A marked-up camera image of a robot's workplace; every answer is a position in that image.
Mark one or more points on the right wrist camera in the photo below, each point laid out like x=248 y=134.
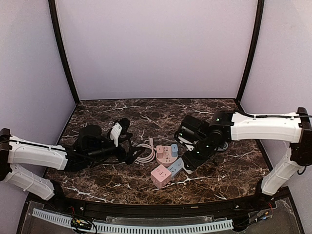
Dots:
x=187 y=131

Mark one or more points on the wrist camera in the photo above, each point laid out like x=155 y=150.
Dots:
x=187 y=131
x=119 y=131

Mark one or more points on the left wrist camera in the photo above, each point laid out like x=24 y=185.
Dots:
x=119 y=131

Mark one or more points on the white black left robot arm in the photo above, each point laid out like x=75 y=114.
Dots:
x=91 y=147

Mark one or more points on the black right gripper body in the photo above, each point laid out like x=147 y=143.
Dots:
x=189 y=160

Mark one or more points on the black front rail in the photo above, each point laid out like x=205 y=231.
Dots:
x=233 y=208

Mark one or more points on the small blue plug adapter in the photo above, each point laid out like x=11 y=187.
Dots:
x=174 y=150

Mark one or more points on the white cube socket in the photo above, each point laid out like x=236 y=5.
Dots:
x=187 y=170

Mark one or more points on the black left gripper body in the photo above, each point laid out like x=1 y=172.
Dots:
x=124 y=146

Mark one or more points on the white cable duct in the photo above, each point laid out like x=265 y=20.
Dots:
x=121 y=225

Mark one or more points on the small pink plug adapter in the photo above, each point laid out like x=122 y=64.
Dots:
x=159 y=151

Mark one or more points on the small circuit board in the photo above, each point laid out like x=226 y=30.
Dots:
x=80 y=224

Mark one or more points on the blue power strip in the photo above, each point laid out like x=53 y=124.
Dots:
x=176 y=167

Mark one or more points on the pink cube socket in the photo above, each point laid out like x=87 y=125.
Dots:
x=160 y=176

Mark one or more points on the round pink power strip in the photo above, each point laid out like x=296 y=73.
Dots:
x=167 y=160

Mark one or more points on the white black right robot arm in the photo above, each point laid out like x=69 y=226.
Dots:
x=204 y=139

